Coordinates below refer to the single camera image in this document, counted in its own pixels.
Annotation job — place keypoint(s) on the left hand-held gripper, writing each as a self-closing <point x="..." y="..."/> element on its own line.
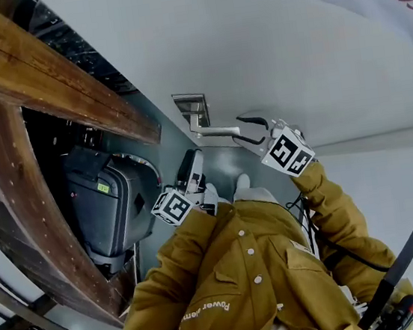
<point x="172" y="207"/>

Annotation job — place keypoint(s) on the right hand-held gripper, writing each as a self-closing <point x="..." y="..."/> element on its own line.
<point x="288" y="152"/>

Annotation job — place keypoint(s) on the person's left forearm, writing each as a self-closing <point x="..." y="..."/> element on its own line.
<point x="177" y="255"/>

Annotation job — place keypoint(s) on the person's right forearm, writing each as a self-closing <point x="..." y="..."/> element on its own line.
<point x="332" y="204"/>

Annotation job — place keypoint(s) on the white door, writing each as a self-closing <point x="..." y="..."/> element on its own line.
<point x="244" y="50"/>

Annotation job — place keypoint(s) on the person's white left shoe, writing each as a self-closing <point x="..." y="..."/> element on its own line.
<point x="212" y="193"/>

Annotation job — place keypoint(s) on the person's white shoe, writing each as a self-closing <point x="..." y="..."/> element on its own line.
<point x="242" y="182"/>
<point x="212" y="193"/>

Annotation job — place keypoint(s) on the person's white right shoe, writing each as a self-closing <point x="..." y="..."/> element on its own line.
<point x="242" y="182"/>

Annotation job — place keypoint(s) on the white trousers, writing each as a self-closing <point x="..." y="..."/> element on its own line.
<point x="257" y="194"/>

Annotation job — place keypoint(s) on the dark grey plastic machine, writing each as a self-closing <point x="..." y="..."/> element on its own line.
<point x="106" y="207"/>

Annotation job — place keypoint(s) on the mustard yellow jacket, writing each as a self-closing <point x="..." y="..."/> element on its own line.
<point x="245" y="287"/>

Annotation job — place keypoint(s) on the straight wooden beam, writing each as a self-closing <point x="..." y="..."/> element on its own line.
<point x="40" y="80"/>

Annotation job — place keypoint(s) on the curved wooden frame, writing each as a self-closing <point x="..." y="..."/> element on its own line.
<point x="34" y="205"/>

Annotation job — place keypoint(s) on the curved metal rail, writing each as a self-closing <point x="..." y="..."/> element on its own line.
<point x="34" y="319"/>

